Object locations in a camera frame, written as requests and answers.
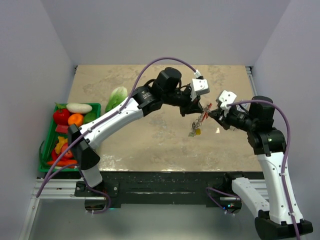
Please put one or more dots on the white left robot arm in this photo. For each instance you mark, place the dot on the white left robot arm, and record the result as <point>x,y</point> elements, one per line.
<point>166,89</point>

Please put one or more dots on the key bunch with red carabiner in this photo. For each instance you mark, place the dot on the key bunch with red carabiner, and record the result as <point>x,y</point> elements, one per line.
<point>196,125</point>

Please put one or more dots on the orange toy orange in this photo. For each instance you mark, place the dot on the orange toy orange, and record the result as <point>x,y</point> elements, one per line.
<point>76,119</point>

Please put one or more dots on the orange toy carrot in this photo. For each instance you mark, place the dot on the orange toy carrot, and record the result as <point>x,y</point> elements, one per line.
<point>63,163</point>

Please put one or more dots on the red toy chili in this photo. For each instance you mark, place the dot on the red toy chili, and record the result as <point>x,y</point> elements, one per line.
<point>56,156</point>

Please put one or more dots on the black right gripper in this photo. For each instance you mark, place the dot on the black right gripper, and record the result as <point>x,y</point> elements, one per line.
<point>219,115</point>

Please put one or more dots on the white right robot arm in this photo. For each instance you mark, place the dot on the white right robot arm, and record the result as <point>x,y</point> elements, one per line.
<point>269,134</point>

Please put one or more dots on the green lettuce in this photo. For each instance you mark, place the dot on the green lettuce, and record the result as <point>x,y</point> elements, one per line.
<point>117,96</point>

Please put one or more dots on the green toy pepper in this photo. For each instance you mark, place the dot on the green toy pepper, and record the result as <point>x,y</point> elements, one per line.
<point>89,117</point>

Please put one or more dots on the white toy radish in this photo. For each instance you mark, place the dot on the white toy radish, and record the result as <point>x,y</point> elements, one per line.
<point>79,108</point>

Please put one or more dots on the red box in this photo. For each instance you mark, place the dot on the red box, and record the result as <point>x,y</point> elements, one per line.
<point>63,129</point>

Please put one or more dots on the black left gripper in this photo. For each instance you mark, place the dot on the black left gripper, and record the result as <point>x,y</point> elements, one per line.
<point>188,108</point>

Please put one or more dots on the green plastic basket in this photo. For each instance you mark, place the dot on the green plastic basket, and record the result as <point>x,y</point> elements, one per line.
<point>47,147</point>

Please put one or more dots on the yellow toy pepper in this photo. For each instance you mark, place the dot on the yellow toy pepper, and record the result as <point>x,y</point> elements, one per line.
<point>61,141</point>

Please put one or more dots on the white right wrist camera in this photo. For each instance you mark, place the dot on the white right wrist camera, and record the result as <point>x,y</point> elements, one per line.
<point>224,99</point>

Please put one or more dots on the red toy apple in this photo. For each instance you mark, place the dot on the red toy apple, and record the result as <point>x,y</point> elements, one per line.
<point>68,154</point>

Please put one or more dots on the red toy tomato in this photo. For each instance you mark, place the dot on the red toy tomato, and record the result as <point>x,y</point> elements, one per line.
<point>61,116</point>

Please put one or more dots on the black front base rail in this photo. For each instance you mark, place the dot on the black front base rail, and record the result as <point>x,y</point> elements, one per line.
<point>167,188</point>

